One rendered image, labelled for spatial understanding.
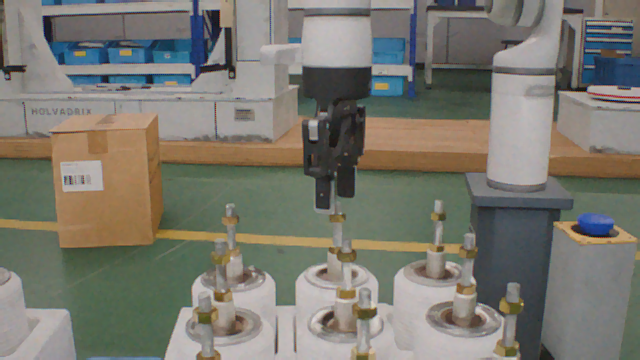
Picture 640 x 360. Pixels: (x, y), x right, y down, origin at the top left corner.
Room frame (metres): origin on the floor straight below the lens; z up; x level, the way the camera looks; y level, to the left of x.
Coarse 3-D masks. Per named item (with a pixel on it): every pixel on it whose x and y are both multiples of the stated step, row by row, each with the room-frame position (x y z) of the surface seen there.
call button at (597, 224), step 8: (584, 216) 0.63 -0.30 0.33; (592, 216) 0.63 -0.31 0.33; (600, 216) 0.63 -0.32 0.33; (584, 224) 0.62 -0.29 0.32; (592, 224) 0.61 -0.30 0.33; (600, 224) 0.61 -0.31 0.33; (608, 224) 0.61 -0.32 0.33; (592, 232) 0.62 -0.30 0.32; (600, 232) 0.61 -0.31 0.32; (608, 232) 0.62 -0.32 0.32
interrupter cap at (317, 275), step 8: (320, 264) 0.69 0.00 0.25; (352, 264) 0.69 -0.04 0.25; (312, 272) 0.66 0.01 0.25; (320, 272) 0.66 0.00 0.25; (352, 272) 0.66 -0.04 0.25; (360, 272) 0.66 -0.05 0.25; (312, 280) 0.64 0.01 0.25; (320, 280) 0.64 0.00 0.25; (328, 280) 0.65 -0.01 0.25; (336, 280) 0.65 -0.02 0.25; (352, 280) 0.64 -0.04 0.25; (360, 280) 0.64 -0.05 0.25; (328, 288) 0.62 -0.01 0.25
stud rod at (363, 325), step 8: (360, 288) 0.42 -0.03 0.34; (368, 288) 0.42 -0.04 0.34; (360, 296) 0.42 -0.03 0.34; (368, 296) 0.42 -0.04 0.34; (360, 304) 0.42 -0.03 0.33; (368, 304) 0.42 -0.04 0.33; (360, 320) 0.42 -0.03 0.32; (368, 320) 0.42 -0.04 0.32; (360, 328) 0.42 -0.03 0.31; (368, 328) 0.42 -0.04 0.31; (360, 336) 0.42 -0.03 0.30; (368, 336) 0.42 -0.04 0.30; (360, 344) 0.42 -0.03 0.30; (368, 344) 0.42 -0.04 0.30
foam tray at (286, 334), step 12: (192, 312) 0.70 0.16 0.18; (276, 312) 0.71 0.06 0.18; (288, 312) 0.71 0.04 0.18; (384, 312) 0.71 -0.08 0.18; (180, 324) 0.67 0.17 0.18; (276, 324) 0.70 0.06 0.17; (288, 324) 0.67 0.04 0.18; (276, 336) 0.70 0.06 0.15; (288, 336) 0.64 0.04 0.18; (168, 348) 0.61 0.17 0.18; (276, 348) 0.70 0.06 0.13; (288, 348) 0.62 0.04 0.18; (396, 348) 0.61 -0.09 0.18
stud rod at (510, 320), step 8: (512, 288) 0.42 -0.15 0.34; (512, 296) 0.42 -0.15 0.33; (504, 320) 0.43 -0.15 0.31; (512, 320) 0.42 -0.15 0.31; (504, 328) 0.43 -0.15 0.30; (512, 328) 0.42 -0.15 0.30; (504, 336) 0.42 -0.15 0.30; (512, 336) 0.42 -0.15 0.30; (504, 344) 0.42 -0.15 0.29; (512, 344) 0.42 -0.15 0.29
